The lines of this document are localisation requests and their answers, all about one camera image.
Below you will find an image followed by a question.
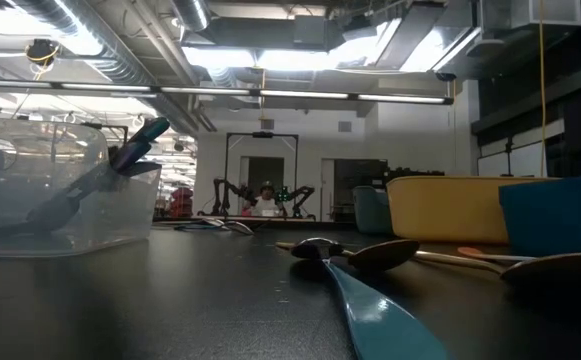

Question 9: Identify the black spoon with blue handle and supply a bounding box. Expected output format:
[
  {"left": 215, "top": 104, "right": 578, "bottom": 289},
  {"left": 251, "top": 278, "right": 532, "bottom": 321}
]
[{"left": 288, "top": 236, "right": 452, "bottom": 360}]

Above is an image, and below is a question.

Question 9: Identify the silver spoon with gold handle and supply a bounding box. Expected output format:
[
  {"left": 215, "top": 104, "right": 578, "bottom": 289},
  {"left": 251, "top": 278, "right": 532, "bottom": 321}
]
[{"left": 456, "top": 246, "right": 539, "bottom": 263}]

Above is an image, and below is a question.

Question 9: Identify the black cable reel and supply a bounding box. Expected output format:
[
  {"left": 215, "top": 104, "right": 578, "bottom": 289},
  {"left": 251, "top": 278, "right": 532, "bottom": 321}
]
[{"left": 23, "top": 38, "right": 62, "bottom": 67}]

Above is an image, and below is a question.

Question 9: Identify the person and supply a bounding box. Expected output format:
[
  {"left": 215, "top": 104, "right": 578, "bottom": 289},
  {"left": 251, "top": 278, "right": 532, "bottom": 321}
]
[{"left": 247, "top": 180, "right": 287, "bottom": 218}]

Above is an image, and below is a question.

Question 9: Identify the black gantry frame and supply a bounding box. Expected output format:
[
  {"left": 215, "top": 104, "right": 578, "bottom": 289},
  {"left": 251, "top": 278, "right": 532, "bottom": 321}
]
[{"left": 223, "top": 131, "right": 301, "bottom": 220}]

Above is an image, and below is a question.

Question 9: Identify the blue plastic bin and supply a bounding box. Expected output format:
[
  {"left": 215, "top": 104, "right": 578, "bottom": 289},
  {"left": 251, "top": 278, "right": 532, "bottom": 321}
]
[{"left": 498, "top": 173, "right": 581, "bottom": 257}]

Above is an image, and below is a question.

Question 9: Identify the white board panel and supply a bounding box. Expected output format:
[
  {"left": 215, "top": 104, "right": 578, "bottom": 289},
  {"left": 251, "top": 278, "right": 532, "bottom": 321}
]
[{"left": 477, "top": 139, "right": 566, "bottom": 178}]

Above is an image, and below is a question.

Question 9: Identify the yellow plastic bin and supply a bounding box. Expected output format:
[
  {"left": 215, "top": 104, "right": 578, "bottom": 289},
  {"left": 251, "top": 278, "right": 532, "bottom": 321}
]
[{"left": 385, "top": 175, "right": 561, "bottom": 245}]

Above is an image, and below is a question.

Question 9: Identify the black tripod stand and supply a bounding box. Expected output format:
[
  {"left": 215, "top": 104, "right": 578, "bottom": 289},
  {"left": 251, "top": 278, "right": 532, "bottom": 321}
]
[{"left": 502, "top": 134, "right": 516, "bottom": 177}]

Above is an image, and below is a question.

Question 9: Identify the red tool cart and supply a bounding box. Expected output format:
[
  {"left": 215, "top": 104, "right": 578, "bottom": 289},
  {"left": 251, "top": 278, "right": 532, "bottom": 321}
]
[{"left": 168, "top": 186, "right": 195, "bottom": 220}]

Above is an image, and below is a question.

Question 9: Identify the grey-blue plastic bin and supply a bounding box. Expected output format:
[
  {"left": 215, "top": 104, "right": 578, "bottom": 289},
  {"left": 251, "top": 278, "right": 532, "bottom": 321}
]
[{"left": 352, "top": 185, "right": 395, "bottom": 236}]

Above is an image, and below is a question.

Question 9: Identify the silver ventilation duct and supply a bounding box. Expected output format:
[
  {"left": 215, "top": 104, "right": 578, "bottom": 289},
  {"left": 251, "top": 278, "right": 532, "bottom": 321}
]
[{"left": 12, "top": 0, "right": 211, "bottom": 136}]

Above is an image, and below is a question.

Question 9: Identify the long ceiling light bar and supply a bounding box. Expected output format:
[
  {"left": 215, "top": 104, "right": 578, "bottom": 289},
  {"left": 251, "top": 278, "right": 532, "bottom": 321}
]
[{"left": 0, "top": 78, "right": 455, "bottom": 106}]

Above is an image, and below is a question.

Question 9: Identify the small spoons top left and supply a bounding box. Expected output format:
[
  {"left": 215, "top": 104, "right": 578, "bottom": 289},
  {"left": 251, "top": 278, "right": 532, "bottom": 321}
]
[{"left": 173, "top": 217, "right": 256, "bottom": 237}]

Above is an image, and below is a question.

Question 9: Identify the yellow power cable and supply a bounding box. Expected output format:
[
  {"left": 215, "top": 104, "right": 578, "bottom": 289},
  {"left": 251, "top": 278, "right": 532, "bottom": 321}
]
[{"left": 537, "top": 0, "right": 548, "bottom": 179}]

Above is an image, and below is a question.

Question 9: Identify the clear plastic bin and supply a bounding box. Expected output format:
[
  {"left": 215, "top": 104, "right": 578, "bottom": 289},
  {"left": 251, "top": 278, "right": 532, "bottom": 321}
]
[{"left": 0, "top": 115, "right": 164, "bottom": 259}]

